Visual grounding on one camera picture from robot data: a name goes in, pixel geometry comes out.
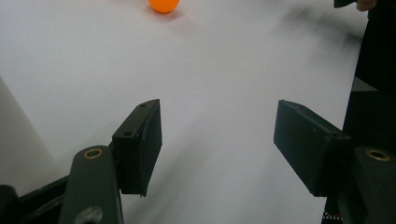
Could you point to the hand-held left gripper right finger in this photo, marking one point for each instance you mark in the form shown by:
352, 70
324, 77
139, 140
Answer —
308, 146

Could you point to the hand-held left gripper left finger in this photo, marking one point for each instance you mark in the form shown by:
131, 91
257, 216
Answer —
137, 149

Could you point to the orange ball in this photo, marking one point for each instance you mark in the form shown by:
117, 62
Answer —
163, 5

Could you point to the red patterned item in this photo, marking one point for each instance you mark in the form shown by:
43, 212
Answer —
332, 216

